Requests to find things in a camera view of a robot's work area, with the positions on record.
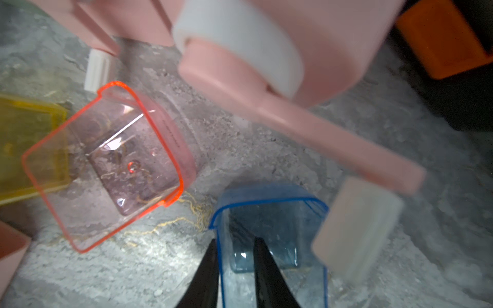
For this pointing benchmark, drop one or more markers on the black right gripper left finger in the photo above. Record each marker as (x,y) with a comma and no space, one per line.
(203,289)

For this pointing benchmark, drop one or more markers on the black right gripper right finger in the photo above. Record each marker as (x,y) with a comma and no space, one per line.
(271,289)

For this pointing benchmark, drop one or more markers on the blue transparent tray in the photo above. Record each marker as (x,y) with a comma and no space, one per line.
(287,217)

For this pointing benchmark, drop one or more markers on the yellow transparent tray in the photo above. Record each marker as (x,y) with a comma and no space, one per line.
(24,123)

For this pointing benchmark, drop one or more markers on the black plastic tool case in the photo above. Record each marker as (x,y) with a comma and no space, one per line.
(449,44)

